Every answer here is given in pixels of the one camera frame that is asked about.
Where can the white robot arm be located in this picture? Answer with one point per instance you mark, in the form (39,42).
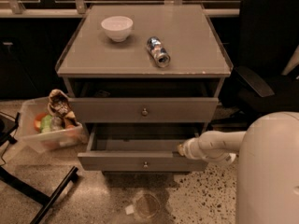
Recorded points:
(267,188)

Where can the clear plastic bin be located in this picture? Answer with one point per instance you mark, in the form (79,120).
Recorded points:
(41,142)

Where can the white ceramic bowl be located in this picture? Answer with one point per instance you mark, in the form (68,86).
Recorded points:
(117,28)

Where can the black metal stand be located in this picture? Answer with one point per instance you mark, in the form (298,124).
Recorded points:
(8,125)

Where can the small white paper scrap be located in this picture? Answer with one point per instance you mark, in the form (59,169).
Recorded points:
(129,210)

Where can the grey drawer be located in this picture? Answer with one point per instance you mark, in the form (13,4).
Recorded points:
(144,110)
(139,147)

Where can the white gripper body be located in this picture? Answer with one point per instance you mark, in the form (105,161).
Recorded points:
(189,148)

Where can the grey drawer cabinet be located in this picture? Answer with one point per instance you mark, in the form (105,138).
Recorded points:
(97,67)

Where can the green apple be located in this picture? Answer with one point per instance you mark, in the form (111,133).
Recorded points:
(46,123)

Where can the blue silver soda can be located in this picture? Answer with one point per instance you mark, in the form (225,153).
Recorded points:
(157,51)

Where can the orange fruit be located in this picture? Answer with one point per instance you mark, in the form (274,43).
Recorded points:
(40,122)

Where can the black office chair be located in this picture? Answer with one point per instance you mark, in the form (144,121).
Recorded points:
(264,77)

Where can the brown chip bag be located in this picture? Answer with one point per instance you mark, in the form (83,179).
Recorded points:
(59,106)

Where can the grey top drawer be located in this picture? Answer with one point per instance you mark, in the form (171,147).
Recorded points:
(144,110)

